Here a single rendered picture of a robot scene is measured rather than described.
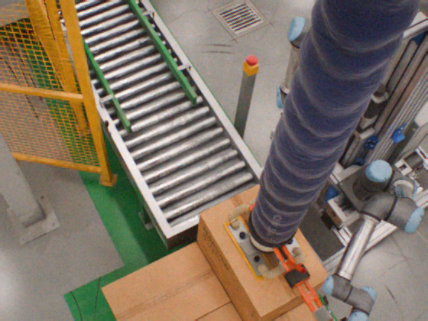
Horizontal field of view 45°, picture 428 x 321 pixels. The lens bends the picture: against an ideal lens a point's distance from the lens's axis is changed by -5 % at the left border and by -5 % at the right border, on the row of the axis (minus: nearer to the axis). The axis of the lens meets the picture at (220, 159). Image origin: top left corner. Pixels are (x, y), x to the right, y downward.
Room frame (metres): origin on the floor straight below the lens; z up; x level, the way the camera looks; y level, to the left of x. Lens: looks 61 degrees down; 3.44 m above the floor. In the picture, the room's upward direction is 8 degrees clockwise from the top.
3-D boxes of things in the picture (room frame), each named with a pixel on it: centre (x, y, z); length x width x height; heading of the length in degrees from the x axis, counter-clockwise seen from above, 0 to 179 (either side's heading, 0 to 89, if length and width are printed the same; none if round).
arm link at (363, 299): (0.59, -0.64, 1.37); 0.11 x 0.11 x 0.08; 70
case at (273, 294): (0.93, -0.27, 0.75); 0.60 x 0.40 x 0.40; 37
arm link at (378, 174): (1.26, -0.77, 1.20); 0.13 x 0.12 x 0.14; 70
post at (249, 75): (1.99, -0.10, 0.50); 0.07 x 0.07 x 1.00; 37
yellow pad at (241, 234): (0.89, -0.20, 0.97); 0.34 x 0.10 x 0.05; 37
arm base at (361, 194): (1.27, -0.76, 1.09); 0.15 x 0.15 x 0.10
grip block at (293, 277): (0.75, -0.43, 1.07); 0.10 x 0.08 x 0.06; 127
